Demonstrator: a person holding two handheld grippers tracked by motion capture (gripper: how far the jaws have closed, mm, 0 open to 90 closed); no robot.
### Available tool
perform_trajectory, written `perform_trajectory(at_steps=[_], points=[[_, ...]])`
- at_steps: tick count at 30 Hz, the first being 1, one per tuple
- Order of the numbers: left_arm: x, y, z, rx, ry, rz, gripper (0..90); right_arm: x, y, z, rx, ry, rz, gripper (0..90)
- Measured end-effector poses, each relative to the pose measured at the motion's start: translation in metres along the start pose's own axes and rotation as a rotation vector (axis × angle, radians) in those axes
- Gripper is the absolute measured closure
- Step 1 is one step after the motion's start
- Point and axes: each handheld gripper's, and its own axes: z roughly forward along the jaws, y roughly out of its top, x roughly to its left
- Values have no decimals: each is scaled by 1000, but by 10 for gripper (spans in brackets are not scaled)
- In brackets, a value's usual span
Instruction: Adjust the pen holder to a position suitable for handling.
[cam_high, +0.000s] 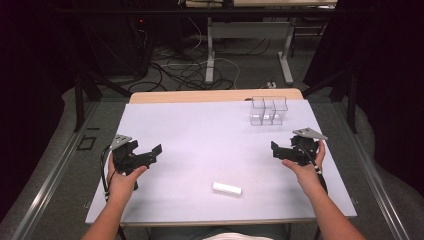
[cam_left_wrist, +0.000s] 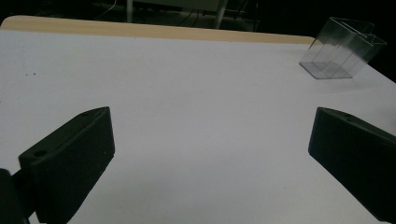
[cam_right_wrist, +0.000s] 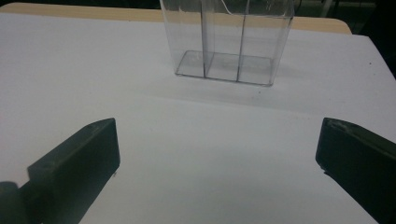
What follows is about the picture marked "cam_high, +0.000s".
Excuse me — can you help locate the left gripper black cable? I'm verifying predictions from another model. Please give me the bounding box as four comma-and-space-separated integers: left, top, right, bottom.
99, 144, 116, 203

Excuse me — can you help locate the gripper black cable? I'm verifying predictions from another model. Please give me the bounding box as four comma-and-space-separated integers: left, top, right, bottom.
299, 143, 330, 196
99, 144, 116, 203

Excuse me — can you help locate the black metal stand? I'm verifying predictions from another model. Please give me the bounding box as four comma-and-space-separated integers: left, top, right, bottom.
301, 49, 359, 134
73, 19, 134, 133

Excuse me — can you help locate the tangle of floor cables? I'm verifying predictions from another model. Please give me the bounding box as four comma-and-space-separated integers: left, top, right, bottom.
128, 29, 272, 94

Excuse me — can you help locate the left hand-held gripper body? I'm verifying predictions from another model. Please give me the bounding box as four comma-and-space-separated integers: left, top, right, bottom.
110, 133, 158, 178

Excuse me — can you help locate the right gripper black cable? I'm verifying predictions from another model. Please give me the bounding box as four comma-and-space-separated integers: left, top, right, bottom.
299, 143, 330, 196

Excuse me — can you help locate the person's left hand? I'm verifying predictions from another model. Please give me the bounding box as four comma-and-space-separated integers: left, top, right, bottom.
106, 152, 149, 202

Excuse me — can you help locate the black computer tower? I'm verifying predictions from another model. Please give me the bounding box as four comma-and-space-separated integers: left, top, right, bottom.
99, 14, 158, 79

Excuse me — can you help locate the person's dark clothing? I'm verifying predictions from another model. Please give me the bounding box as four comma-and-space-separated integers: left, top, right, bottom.
149, 223, 288, 240

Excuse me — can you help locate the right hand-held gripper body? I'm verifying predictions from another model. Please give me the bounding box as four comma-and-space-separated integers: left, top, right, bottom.
275, 127, 329, 167

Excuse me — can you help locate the clear acrylic organizer box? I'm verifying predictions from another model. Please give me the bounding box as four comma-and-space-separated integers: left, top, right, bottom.
248, 95, 289, 127

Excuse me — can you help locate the white rectangular block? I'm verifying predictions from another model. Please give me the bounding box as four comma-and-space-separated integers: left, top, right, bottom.
212, 181, 243, 197

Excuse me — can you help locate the white metal frame desk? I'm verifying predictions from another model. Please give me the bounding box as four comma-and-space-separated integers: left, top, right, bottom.
204, 15, 297, 86

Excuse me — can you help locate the person's right hand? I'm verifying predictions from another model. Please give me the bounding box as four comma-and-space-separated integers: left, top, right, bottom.
281, 139, 327, 195

